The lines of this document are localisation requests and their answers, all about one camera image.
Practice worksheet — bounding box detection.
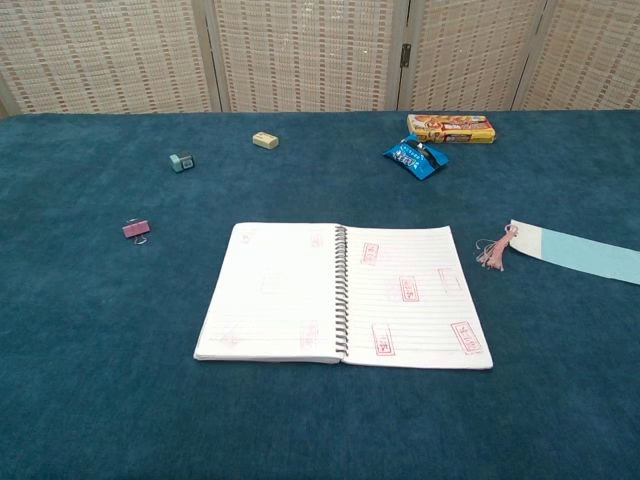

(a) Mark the woven folding screen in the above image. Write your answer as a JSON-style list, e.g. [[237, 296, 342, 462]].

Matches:
[[0, 0, 640, 120]]

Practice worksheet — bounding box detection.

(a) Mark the small teal stamp block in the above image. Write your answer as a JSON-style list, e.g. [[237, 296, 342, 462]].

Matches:
[[168, 151, 196, 174]]

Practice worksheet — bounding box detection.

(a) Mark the white blue bookmark pink tassel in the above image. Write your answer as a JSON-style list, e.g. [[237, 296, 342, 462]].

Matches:
[[474, 218, 640, 287]]

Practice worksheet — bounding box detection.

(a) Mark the yellow snack box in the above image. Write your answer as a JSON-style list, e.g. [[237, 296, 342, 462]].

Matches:
[[406, 113, 497, 145]]

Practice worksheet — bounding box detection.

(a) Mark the dark blue tablecloth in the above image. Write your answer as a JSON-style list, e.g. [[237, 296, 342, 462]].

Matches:
[[0, 109, 640, 480]]

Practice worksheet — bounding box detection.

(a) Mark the white spiral notebook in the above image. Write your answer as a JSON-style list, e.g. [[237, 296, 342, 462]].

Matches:
[[193, 221, 494, 372]]

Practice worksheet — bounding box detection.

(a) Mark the blue snack packet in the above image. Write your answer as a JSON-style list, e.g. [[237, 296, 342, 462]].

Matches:
[[382, 132, 450, 182]]

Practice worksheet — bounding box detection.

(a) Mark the pink binder clip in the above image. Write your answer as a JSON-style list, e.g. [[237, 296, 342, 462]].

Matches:
[[121, 217, 152, 247]]

